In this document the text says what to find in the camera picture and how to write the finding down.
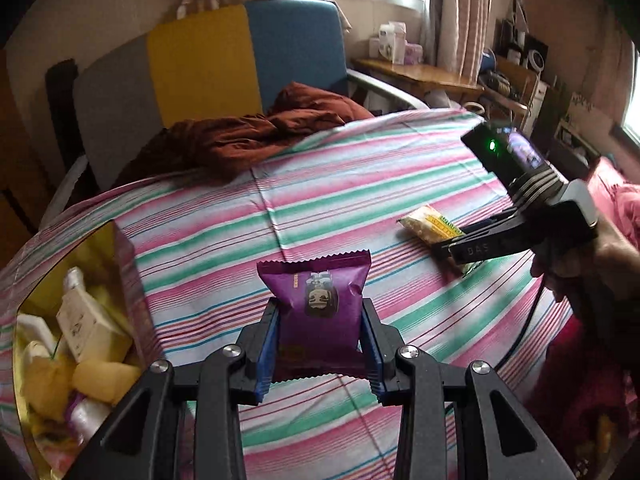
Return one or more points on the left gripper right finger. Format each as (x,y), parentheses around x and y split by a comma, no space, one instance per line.
(379,343)

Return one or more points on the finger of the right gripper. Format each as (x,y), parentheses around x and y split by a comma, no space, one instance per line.
(475,249)
(506,223)

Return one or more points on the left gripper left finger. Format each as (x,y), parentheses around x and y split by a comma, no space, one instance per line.
(259,342)

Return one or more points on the purple snack packet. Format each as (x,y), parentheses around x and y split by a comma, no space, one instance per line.
(320,309)

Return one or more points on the yellow cracker packet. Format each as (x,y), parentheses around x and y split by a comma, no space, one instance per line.
(432,227)

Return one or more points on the white plastic bag bundle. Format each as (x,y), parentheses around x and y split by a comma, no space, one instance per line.
(84,416)

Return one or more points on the gold metal tray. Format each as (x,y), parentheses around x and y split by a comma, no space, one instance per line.
(102,264)

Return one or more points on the person's right hand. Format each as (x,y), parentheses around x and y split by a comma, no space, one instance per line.
(600,279)

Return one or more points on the striped bed sheet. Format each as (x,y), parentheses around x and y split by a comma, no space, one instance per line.
(195,246)

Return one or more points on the cluttered shelf unit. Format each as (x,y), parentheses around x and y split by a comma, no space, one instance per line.
(515,70)

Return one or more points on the yellow sponge block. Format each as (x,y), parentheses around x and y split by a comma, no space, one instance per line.
(107,382)

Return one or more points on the tall white printed box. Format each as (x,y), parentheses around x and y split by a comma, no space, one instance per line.
(90,333)

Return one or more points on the wooden side shelf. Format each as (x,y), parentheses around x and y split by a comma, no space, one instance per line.
(421,78)

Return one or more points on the white soap bar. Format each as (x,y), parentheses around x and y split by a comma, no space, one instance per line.
(34,328)

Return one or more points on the white boxes on shelf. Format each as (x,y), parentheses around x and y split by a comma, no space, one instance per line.
(390,44)

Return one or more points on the dark red blanket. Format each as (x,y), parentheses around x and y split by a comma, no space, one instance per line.
(228,146)

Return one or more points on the pink patterned curtain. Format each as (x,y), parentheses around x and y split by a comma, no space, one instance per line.
(462,36)

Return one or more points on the grey yellow blue headboard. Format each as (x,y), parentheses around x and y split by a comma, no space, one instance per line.
(229,62)

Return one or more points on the black camera with screen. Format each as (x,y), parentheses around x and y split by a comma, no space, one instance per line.
(506,153)

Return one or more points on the white bed rail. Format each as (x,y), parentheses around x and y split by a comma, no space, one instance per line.
(365,84)

